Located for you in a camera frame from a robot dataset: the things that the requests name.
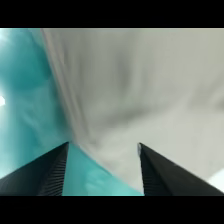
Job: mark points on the grey garment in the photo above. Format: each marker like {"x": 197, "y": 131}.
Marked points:
{"x": 140, "y": 90}

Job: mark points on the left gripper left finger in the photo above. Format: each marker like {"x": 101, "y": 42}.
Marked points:
{"x": 40, "y": 178}

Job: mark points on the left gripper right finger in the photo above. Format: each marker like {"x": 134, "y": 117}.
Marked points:
{"x": 163, "y": 180}

